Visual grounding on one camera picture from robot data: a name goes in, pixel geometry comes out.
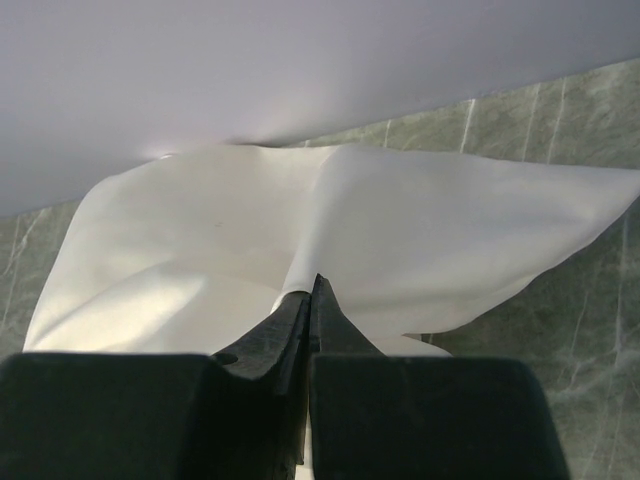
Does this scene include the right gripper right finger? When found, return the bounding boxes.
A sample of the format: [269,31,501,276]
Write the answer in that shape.
[309,277,570,479]

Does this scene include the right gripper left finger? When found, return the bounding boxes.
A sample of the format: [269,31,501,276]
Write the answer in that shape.
[1,292,311,479]

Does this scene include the cream pillowcase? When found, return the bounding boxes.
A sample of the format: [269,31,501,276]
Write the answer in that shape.
[24,145,639,355]

